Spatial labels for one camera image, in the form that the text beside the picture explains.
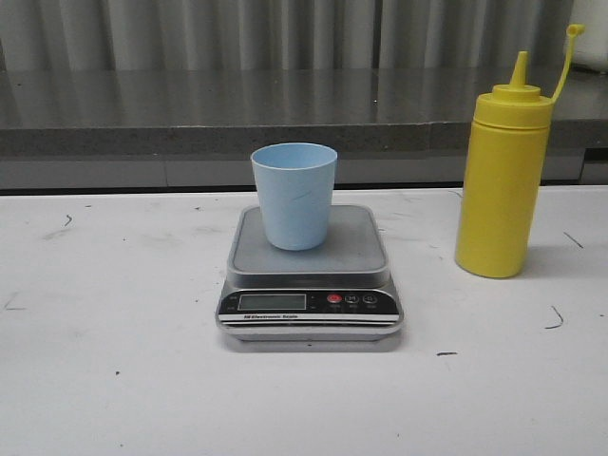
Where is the light blue plastic cup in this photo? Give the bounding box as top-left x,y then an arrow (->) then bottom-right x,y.
251,142 -> 338,251

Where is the yellow squeeze bottle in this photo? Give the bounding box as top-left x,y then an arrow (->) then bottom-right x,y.
455,24 -> 585,278

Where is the silver digital kitchen scale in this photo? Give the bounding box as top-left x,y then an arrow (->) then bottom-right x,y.
216,204 -> 405,344

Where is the white container in background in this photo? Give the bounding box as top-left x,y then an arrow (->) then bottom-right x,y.
568,0 -> 608,73

